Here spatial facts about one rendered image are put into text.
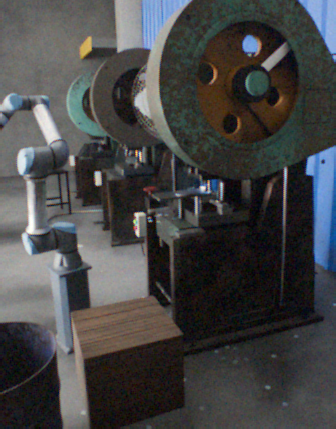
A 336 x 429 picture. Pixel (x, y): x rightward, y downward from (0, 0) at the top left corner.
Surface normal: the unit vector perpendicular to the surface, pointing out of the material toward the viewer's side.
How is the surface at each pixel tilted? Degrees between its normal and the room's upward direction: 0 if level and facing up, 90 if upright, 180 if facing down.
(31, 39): 90
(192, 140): 90
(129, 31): 90
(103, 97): 90
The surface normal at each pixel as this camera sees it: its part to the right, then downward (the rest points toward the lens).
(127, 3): 0.33, 0.20
